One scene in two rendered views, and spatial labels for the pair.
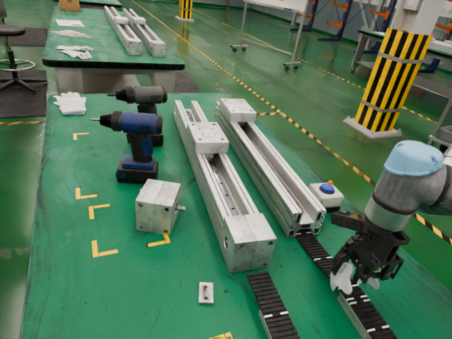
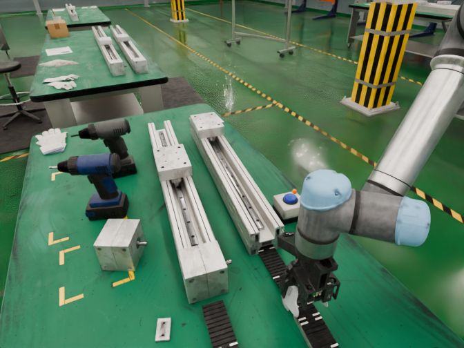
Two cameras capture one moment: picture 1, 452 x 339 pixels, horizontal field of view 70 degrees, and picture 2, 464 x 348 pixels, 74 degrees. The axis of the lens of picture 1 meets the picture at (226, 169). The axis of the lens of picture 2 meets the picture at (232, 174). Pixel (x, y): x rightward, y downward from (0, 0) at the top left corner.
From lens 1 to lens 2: 21 cm
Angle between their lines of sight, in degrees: 4
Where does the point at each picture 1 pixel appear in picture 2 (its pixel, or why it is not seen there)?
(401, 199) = (317, 231)
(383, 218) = (307, 248)
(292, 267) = (253, 288)
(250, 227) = (202, 257)
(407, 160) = (313, 195)
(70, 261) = (38, 313)
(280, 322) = not seen: outside the picture
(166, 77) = (152, 91)
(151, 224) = (114, 264)
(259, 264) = (217, 291)
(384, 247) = (315, 275)
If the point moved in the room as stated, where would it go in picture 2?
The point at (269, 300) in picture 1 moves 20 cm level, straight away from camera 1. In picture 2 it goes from (220, 331) to (247, 259)
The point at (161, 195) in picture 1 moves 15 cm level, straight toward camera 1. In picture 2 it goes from (119, 235) to (111, 284)
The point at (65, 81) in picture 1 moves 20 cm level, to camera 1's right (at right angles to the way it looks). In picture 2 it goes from (56, 112) to (84, 112)
